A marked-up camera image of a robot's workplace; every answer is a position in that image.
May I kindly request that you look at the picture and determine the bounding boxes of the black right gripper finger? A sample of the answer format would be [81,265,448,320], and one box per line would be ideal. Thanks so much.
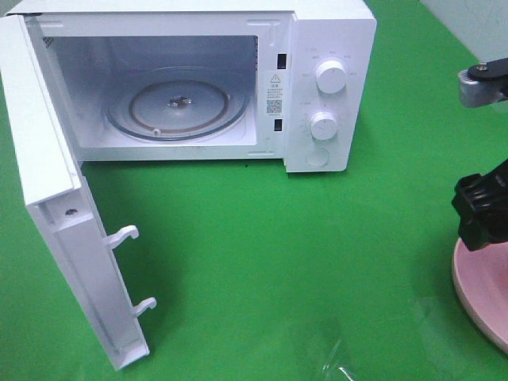
[452,174,507,251]

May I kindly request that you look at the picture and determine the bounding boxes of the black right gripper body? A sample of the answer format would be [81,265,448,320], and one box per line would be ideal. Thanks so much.
[486,160,508,194]

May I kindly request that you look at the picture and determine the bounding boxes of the pink round plate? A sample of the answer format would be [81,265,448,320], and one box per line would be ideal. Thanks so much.
[452,240,507,352]

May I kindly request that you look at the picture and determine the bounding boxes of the round white door release button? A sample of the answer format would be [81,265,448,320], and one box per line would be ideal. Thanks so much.
[306,148,329,167]

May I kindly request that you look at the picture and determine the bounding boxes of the white microwave door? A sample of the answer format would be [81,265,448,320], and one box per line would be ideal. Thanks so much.
[1,15,156,370]

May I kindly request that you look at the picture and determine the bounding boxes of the lower white microwave knob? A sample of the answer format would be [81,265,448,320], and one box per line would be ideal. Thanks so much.
[310,111,338,140]

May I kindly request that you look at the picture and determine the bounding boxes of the white microwave knob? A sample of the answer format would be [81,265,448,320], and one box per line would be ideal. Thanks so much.
[310,111,338,140]
[315,60,347,94]

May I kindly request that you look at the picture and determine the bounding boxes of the upper white microwave knob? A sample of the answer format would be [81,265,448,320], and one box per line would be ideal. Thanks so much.
[315,60,347,94]

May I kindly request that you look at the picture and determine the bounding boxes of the white microwave oven body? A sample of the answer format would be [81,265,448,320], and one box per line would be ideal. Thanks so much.
[5,1,376,172]

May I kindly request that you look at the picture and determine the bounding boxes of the glass microwave turntable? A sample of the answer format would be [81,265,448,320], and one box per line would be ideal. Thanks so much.
[104,66,256,142]

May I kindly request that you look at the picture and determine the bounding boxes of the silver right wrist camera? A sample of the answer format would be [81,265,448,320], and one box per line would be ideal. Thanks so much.
[458,70,507,108]

